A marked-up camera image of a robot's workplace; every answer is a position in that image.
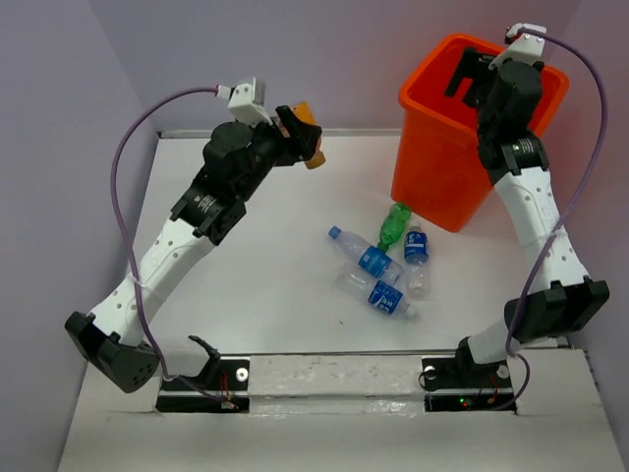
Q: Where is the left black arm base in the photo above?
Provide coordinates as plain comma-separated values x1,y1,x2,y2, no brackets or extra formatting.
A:
155,356,251,414

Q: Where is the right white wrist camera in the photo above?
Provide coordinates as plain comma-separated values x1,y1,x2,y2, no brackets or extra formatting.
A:
488,23,547,70

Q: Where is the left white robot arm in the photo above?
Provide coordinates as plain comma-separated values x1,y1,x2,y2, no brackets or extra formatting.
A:
65,102,325,393

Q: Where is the orange plastic bin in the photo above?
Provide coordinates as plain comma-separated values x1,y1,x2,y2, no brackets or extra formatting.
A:
391,33,569,232

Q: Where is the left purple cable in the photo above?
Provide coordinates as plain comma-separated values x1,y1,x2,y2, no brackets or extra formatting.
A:
110,86,232,402

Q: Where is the blue label water bottle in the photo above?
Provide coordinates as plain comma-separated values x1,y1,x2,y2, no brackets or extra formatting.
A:
328,226,404,285
335,264,418,319
403,217,429,299

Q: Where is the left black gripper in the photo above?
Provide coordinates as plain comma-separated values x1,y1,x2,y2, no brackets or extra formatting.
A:
235,106,322,202

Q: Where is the white foam block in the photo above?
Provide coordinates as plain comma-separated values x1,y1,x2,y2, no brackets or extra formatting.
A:
248,354,422,397

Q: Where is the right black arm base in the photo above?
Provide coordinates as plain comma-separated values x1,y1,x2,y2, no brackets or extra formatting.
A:
418,357,514,413

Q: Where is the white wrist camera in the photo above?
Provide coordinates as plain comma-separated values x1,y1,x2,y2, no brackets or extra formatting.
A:
227,77,271,127
488,23,547,70

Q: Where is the green plastic bottle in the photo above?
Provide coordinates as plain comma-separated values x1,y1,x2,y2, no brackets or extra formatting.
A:
377,203,412,253

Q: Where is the orange juice bottle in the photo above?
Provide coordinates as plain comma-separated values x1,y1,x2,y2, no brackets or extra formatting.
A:
291,101,325,170

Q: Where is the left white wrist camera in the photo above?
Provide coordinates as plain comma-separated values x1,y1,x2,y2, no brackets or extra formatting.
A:
227,77,271,127

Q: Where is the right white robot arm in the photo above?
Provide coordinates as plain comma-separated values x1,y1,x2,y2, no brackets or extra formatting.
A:
445,47,609,385

